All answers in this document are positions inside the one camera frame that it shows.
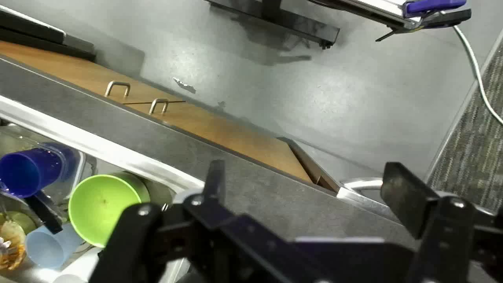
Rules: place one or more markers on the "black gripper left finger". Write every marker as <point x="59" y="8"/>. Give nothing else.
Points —
<point x="158" y="246"/>

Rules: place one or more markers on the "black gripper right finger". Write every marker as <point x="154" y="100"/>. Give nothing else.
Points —
<point x="445" y="246"/>

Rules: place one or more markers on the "green plastic bowl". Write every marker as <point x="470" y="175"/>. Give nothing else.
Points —
<point x="99" y="207"/>

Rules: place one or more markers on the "white cup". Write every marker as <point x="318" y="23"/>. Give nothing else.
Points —
<point x="84" y="268"/>

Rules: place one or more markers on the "light blue plastic cup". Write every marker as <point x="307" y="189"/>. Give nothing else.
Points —
<point x="49" y="249"/>

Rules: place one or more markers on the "black sink utensil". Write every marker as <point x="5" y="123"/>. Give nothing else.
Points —
<point x="44" y="213"/>

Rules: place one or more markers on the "narrow wooden lower cabinet door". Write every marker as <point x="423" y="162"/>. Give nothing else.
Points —
<point x="230" y="136"/>

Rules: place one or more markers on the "stainless steel sink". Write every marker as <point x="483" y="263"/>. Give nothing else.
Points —
<point x="79" y="139"/>

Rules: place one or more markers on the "dishes in sink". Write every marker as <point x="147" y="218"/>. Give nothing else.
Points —
<point x="10" y="246"/>

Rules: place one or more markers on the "wide wooden lower cabinet door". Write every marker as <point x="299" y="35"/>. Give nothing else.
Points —
<point x="63" y="71"/>

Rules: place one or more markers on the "black stand base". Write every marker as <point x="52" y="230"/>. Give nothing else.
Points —
<point x="283" y="21"/>

